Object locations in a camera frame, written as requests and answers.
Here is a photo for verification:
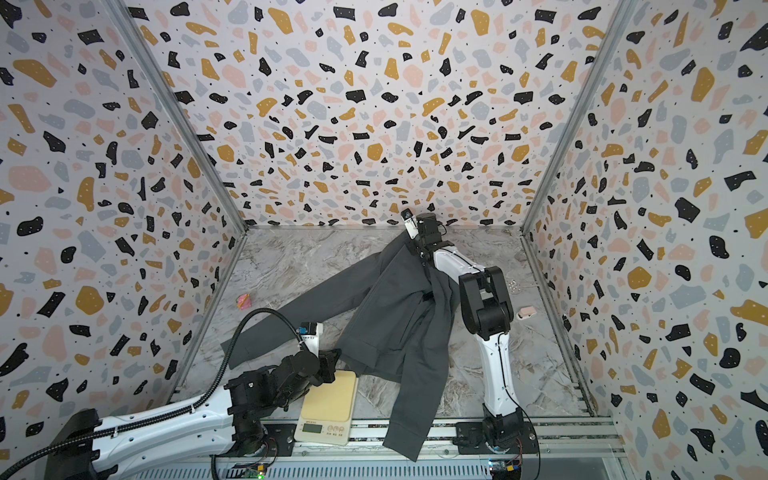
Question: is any aluminium corner frame post right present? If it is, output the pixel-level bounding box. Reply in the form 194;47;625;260
520;0;637;237

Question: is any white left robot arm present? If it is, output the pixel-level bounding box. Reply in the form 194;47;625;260
44;349;341;479

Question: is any grey zip-up jacket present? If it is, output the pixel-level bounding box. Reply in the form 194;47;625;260
221;233;459;461

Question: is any cream kitchen scale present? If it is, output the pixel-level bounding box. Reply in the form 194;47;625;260
294;371;358;446

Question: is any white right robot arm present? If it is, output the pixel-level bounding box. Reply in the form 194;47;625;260
405;213;526;453

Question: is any aluminium corner frame post left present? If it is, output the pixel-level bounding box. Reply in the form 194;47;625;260
104;1;248;236

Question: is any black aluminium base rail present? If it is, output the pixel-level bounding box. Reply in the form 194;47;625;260
203;418;619;458

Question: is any small pink white toy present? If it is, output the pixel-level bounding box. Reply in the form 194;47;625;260
516;306;537;320

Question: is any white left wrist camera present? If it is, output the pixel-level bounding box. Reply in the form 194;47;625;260
298;322;323;356

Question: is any aluminium corner frame post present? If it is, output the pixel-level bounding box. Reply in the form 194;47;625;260
520;0;637;237
104;1;248;236

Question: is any pink yellow flower toy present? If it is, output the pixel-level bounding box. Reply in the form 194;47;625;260
237;294;252;311

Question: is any black corrugated cable conduit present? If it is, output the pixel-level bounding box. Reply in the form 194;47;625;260
0;308;307;469

